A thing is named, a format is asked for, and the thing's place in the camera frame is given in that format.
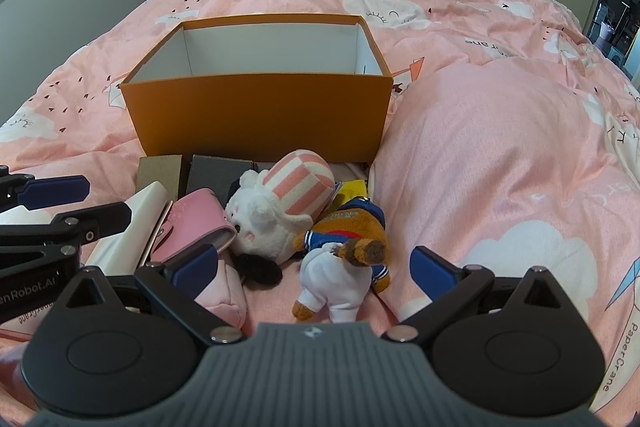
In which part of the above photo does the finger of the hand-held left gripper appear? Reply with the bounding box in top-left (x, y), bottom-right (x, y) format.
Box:
top-left (0, 201), bottom-right (134, 259)
top-left (0, 166), bottom-right (92, 214)

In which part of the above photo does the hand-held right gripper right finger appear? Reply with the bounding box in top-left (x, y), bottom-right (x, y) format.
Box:
top-left (382, 246), bottom-right (583, 343)

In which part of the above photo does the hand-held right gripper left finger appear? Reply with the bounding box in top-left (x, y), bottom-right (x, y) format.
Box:
top-left (62, 243), bottom-right (248, 348)

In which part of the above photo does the white booklet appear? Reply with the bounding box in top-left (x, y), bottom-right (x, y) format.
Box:
top-left (85, 181), bottom-right (173, 278)

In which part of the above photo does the pink child garment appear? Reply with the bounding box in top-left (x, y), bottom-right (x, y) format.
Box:
top-left (192, 257), bottom-right (248, 330)

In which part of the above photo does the pink cloth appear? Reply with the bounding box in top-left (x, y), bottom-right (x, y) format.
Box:
top-left (150, 188), bottom-right (238, 270)

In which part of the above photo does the orange cardboard box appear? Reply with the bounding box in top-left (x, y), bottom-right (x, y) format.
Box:
top-left (120, 13), bottom-right (394, 164)

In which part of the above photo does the black fuzzy item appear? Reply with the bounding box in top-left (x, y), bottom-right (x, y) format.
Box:
top-left (235, 252), bottom-right (284, 286)

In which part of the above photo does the brown cardboard box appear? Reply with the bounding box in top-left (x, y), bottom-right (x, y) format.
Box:
top-left (136, 154), bottom-right (183, 202)

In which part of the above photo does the brown bear plush sailor suit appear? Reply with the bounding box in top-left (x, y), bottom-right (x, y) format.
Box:
top-left (291, 196), bottom-right (392, 324)

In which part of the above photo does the grey box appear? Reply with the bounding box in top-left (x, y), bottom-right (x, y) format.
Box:
top-left (187, 154), bottom-right (258, 208)

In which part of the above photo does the yellow cloth item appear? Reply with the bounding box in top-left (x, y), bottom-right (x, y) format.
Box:
top-left (334, 178), bottom-right (371, 208)

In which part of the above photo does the white plush with striped hat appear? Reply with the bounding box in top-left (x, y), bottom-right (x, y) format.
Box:
top-left (223, 149), bottom-right (337, 264)

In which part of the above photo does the pink cloud print blanket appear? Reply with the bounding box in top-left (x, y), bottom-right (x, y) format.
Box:
top-left (0, 0), bottom-right (640, 413)

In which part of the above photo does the black chair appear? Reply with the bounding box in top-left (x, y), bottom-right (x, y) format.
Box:
top-left (612, 0), bottom-right (640, 52)

